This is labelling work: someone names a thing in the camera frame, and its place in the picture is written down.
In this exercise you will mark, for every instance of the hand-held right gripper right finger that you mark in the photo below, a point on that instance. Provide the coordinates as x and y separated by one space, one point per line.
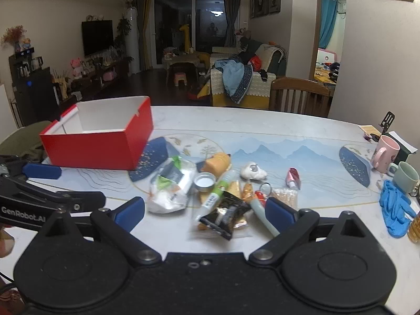
279 216

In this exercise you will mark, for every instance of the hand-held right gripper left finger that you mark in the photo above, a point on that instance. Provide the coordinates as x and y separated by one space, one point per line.
130 214

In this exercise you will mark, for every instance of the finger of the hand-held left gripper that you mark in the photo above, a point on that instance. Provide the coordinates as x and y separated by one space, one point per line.
41 171
78 200

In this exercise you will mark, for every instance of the bag of cotton swabs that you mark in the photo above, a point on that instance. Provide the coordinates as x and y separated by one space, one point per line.
287 197

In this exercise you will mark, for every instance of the white green tissue packet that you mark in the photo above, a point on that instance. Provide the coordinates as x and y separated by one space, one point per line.
164 200

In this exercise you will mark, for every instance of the yellow snack packet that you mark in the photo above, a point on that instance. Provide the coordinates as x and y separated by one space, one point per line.
246 191

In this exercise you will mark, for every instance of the black snack packet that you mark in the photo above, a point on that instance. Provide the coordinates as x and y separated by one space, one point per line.
223 220

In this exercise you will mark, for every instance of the white cardboard box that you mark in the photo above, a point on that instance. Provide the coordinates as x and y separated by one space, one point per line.
98 147

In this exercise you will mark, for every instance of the white cream tube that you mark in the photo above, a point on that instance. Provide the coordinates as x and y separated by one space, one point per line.
213 198

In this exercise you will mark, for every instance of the round white lid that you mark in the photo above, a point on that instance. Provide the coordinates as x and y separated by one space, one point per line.
205 182

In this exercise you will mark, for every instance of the yellow duck toy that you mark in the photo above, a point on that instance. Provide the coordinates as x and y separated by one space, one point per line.
216 164

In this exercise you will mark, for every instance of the pink small packet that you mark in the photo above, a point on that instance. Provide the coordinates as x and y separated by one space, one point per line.
292 178

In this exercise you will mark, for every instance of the small white toy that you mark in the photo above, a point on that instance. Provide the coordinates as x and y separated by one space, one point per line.
252 170

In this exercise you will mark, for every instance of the black tall cabinet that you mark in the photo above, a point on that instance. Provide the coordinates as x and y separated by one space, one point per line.
36 95

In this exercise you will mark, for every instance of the dark television cabinet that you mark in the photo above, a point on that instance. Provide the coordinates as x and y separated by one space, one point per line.
98 82

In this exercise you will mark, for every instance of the pink plush toy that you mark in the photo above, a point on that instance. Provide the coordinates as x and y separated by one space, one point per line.
76 67

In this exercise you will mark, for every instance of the blue rubber gloves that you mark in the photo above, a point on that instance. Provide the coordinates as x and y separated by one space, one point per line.
395 210

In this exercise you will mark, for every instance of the pink bag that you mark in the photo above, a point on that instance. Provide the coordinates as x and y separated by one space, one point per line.
109 75

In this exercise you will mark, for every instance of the wooden chair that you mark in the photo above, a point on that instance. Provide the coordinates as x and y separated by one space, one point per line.
300 95

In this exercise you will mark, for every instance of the pink mug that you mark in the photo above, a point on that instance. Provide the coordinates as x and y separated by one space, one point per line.
385 152

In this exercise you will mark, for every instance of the yellow paper card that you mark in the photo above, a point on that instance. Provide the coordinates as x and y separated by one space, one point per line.
369 128

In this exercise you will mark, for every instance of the pale green mug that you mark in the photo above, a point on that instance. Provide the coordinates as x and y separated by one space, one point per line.
407 175

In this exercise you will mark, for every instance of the sofa with cream cover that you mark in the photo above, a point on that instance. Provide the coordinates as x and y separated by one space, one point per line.
259 82

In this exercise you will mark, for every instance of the red black floor item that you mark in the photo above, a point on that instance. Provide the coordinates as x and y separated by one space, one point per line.
197 94

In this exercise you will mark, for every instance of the amber bottle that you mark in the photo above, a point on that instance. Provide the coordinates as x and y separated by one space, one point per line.
415 229

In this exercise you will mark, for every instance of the dried flower bouquet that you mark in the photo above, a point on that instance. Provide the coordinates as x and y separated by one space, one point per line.
13 34

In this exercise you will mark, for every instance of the black box with white paper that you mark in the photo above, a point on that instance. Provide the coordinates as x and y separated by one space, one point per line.
405 149

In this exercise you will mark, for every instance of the black slotted spatula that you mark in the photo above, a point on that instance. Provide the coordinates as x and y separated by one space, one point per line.
388 121

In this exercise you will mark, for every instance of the pink plastic stool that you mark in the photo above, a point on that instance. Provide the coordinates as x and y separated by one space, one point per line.
179 78

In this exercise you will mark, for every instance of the flat screen television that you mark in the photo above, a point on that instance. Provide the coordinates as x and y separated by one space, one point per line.
97 37

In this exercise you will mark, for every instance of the blue jacket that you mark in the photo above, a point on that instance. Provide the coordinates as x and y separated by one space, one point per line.
233 75

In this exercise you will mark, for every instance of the green potted plant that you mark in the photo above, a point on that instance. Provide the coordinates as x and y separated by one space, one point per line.
122 34

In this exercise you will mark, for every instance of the white tower air conditioner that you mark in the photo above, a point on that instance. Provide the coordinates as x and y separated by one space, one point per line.
132 39

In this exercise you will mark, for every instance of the wooden coffee table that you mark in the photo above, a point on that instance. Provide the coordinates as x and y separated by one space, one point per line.
180 60

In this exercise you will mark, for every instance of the grey yellow curtain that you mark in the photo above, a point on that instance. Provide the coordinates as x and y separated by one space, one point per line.
232 13
142 26

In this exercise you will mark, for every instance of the yellow giraffe toy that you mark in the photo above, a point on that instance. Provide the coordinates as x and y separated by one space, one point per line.
186 37

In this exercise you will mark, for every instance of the teal curtain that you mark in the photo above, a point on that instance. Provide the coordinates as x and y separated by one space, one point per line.
328 21

